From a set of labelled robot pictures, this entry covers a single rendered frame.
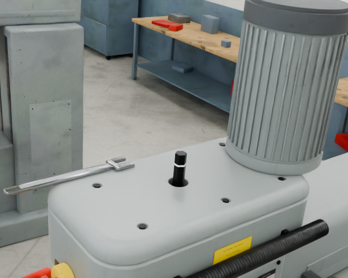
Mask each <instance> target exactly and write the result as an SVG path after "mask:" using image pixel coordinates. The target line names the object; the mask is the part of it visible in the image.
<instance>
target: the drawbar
mask: <svg viewBox="0 0 348 278"><path fill-rule="evenodd" d="M186 159H187V153H186V152H184V151H177V152H176V153H175V164H177V165H185V164H186ZM185 170H186V166H184V167H177V166H176V165H174V170H173V182H172V186H175V187H184V176H185Z"/></svg>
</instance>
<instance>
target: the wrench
mask: <svg viewBox="0 0 348 278"><path fill-rule="evenodd" d="M124 161H126V157H125V156H120V157H116V158H112V159H109V160H106V163H104V164H100V165H96V166H93V167H89V168H85V169H80V170H76V171H73V172H69V173H65V174H60V175H56V176H53V177H49V178H45V179H40V180H36V181H32V182H29V183H25V184H20V185H16V186H12V187H9V188H5V189H3V192H4V193H5V194H6V195H7V196H8V197H9V196H13V195H17V194H21V193H25V192H28V191H32V190H36V189H40V188H44V187H47V186H51V185H55V184H59V183H63V182H66V181H70V180H75V179H78V178H83V177H86V176H89V175H93V174H98V173H101V172H106V171H109V170H112V169H114V170H115V171H116V172H117V171H120V170H125V169H129V168H133V167H135V163H133V162H129V163H125V164H121V165H117V164H116V163H120V162H124Z"/></svg>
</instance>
